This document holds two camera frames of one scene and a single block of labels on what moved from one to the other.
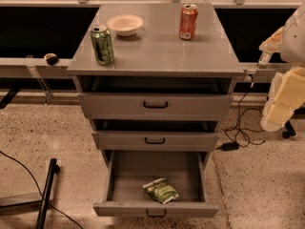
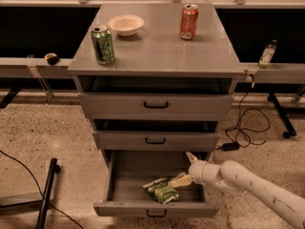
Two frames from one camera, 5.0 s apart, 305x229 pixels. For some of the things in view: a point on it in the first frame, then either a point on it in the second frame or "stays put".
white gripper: x=294 y=45 to x=195 y=172
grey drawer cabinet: x=156 y=79 stays put
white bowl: x=126 y=25 stays put
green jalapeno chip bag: x=161 y=190 stays put
